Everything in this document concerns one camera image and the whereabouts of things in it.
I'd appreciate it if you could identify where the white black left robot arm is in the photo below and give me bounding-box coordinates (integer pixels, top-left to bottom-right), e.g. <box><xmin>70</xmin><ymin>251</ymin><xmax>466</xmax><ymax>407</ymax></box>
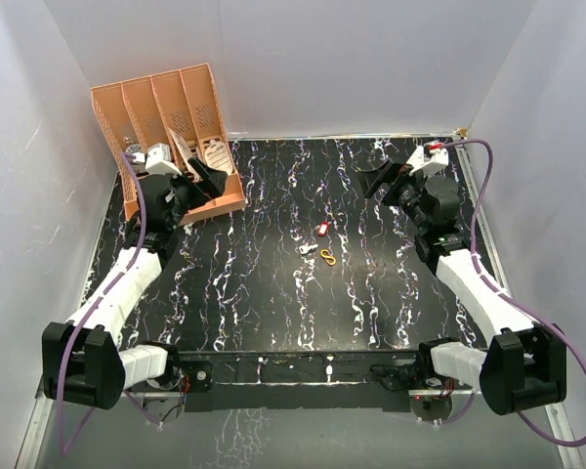
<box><xmin>41</xmin><ymin>158</ymin><xmax>228</xmax><ymax>409</ymax></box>

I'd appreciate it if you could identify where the purple cable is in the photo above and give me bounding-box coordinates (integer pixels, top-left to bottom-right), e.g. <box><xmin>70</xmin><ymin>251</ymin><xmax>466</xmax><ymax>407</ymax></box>
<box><xmin>441</xmin><ymin>139</ymin><xmax>586</xmax><ymax>448</ymax></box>
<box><xmin>58</xmin><ymin>149</ymin><xmax>150</xmax><ymax>454</ymax></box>

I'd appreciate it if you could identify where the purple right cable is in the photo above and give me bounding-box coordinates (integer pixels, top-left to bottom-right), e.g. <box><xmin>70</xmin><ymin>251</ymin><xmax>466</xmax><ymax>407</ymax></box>
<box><xmin>441</xmin><ymin>139</ymin><xmax>586</xmax><ymax>448</ymax></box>

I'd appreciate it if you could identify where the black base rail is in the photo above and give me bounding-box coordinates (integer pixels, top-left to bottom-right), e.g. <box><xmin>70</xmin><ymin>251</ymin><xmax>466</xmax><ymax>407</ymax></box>
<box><xmin>126</xmin><ymin>349</ymin><xmax>475</xmax><ymax>416</ymax></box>

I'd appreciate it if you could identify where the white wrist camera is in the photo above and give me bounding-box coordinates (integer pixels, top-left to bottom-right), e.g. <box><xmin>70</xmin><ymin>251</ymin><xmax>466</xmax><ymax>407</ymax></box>
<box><xmin>406</xmin><ymin>142</ymin><xmax>449</xmax><ymax>177</ymax></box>
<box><xmin>146</xmin><ymin>143</ymin><xmax>182</xmax><ymax>176</ymax></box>

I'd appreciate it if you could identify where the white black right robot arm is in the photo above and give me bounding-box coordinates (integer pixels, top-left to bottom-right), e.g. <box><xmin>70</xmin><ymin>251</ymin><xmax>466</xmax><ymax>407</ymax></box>
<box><xmin>356</xmin><ymin>160</ymin><xmax>566</xmax><ymax>415</ymax></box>

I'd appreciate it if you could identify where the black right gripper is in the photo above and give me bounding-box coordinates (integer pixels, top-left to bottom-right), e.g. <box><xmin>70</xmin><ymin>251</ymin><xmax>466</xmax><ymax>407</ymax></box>
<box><xmin>356</xmin><ymin>159</ymin><xmax>435</xmax><ymax>233</ymax></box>

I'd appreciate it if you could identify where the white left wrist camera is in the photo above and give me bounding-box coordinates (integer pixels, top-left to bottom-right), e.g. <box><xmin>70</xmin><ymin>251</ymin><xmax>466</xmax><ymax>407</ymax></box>
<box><xmin>146</xmin><ymin>143</ymin><xmax>182</xmax><ymax>176</ymax></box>

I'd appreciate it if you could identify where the orange carabiner keyring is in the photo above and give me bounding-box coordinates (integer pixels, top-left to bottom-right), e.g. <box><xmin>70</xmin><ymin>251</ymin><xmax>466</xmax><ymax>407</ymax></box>
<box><xmin>319</xmin><ymin>249</ymin><xmax>337</xmax><ymax>266</ymax></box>

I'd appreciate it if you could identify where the orange plastic file organizer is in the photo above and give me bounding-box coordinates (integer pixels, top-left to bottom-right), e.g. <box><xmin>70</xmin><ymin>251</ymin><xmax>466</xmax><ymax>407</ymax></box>
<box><xmin>91</xmin><ymin>64</ymin><xmax>228</xmax><ymax>217</ymax></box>

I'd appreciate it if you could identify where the silver key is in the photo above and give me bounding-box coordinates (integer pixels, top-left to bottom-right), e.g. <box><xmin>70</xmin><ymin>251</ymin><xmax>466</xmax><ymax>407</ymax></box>
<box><xmin>299</xmin><ymin>244</ymin><xmax>318</xmax><ymax>256</ymax></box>

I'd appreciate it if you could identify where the white paper card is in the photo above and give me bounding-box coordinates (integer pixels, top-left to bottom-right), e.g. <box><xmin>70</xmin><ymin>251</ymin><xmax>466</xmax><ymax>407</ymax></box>
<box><xmin>169</xmin><ymin>128</ymin><xmax>197</xmax><ymax>178</ymax></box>

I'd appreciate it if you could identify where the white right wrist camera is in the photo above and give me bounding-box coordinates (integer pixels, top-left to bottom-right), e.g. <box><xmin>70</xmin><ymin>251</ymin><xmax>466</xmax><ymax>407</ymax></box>
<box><xmin>406</xmin><ymin>142</ymin><xmax>449</xmax><ymax>177</ymax></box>

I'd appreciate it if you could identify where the red key tag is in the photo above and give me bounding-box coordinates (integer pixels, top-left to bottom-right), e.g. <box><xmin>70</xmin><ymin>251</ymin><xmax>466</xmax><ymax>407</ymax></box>
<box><xmin>316</xmin><ymin>222</ymin><xmax>330</xmax><ymax>237</ymax></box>

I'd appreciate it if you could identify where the white label packet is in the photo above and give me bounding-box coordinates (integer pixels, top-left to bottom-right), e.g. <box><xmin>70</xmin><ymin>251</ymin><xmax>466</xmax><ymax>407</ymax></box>
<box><xmin>204</xmin><ymin>140</ymin><xmax>234</xmax><ymax>175</ymax></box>

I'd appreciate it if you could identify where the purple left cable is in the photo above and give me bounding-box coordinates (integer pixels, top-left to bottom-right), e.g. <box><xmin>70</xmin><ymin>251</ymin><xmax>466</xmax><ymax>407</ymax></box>
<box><xmin>58</xmin><ymin>149</ymin><xmax>150</xmax><ymax>454</ymax></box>

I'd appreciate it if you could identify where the grey tape roll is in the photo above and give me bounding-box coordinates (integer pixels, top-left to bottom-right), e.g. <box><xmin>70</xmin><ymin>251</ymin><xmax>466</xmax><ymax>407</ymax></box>
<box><xmin>124</xmin><ymin>139</ymin><xmax>146</xmax><ymax>165</ymax></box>

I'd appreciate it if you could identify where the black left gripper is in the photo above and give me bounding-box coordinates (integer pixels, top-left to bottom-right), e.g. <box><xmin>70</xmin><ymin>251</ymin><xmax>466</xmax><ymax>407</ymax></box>
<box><xmin>164</xmin><ymin>158</ymin><xmax>226</xmax><ymax>230</ymax></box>

